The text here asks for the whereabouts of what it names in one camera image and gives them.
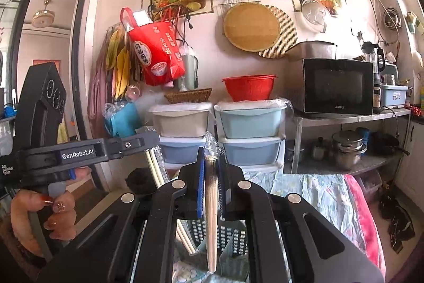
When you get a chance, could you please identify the pale green wall holder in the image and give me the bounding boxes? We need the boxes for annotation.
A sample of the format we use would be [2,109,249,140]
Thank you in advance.
[406,11,424,35]

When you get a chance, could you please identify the black frying pan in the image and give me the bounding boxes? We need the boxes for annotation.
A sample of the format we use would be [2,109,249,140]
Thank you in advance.
[373,132,409,156]

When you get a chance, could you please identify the wicker basket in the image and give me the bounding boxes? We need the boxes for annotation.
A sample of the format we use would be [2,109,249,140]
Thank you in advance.
[164,88,213,105]

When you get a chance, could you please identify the pink round pouch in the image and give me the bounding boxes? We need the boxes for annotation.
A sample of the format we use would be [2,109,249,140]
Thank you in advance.
[127,86,143,103]

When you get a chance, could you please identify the drawer tower with blue drawers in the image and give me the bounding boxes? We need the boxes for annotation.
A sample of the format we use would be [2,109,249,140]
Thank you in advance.
[214,99,287,174]

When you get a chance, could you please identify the round bamboo tray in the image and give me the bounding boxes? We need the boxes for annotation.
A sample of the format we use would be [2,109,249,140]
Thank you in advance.
[223,3,280,50]

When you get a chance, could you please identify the yellow hanging bags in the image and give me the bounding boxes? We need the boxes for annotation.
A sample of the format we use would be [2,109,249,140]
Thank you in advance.
[106,29,131,101]

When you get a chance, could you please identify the coiled white cable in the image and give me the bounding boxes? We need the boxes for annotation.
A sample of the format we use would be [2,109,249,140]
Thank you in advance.
[382,7,403,30]

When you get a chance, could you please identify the bamboo chopstick pair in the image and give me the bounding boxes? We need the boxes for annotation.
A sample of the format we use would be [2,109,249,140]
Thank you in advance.
[203,132,221,273]
[144,144,197,255]

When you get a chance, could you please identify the black blender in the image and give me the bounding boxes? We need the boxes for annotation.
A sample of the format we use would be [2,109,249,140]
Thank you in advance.
[361,42,385,114]

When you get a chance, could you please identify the cartoon printed bed sheet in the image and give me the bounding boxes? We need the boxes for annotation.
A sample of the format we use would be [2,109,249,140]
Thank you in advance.
[172,170,365,283]

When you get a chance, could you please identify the white round pot lid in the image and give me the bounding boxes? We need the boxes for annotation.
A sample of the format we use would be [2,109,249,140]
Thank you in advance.
[301,0,328,33]

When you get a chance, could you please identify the green plastic utensil holder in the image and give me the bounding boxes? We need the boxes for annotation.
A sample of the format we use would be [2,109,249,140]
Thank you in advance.
[175,219,253,281]

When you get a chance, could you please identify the black microwave oven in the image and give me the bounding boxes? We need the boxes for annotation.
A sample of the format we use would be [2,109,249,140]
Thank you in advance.
[302,58,375,115]

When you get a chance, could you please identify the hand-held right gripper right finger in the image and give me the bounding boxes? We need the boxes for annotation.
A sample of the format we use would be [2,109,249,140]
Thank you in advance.
[217,154,386,283]

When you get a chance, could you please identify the person's left hand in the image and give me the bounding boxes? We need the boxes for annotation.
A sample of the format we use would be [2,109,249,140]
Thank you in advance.
[10,188,77,257]

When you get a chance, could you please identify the pink blanket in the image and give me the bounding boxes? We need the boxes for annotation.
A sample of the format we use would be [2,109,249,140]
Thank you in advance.
[344,175,387,273]

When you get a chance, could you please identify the black trash bin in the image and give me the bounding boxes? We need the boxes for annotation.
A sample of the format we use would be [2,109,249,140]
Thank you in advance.
[127,168,158,194]

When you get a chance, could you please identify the red plastic basin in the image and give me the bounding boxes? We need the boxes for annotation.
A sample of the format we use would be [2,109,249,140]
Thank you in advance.
[222,75,277,102]

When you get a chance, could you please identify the pale green bottle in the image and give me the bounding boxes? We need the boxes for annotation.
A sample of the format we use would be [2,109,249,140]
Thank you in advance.
[180,53,199,89]

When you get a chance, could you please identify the black shoes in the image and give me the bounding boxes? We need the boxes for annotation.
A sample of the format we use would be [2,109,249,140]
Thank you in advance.
[378,190,415,254]

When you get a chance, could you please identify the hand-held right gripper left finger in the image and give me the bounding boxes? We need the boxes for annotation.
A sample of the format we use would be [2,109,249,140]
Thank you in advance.
[35,147,206,283]

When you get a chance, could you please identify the drawer tower with beige drawer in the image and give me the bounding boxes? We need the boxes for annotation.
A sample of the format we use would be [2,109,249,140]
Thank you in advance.
[147,102,214,171]

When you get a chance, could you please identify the rectangular baking tray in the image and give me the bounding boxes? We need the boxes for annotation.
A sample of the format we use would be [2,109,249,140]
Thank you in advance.
[285,41,337,60]

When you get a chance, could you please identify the ceiling lamp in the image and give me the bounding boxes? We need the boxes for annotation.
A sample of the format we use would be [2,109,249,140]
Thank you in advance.
[31,0,57,28]

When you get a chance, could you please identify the pink hanging garment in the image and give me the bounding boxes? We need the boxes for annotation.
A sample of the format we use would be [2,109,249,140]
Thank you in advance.
[88,64,110,138]

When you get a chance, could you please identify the round slatted reed mat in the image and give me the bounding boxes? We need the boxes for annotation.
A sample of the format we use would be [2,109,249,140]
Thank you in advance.
[257,5,298,59]

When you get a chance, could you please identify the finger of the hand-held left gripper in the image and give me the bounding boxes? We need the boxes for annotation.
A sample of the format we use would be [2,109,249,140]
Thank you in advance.
[109,131,161,161]

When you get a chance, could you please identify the red shopping bag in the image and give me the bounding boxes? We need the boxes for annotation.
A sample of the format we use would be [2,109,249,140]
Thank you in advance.
[120,8,188,86]

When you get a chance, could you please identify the blue hanging bag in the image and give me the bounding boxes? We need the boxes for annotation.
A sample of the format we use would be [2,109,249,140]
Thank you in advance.
[104,102,140,139]

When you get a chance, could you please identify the metal kitchen shelf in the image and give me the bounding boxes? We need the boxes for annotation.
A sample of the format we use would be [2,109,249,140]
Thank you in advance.
[291,107,411,176]

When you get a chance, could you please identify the stainless steel pots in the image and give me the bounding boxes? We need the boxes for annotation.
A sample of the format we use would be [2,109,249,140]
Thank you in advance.
[331,130,368,171]

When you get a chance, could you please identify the blue dish box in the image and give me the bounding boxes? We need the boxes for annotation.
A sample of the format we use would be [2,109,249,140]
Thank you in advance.
[381,84,409,108]

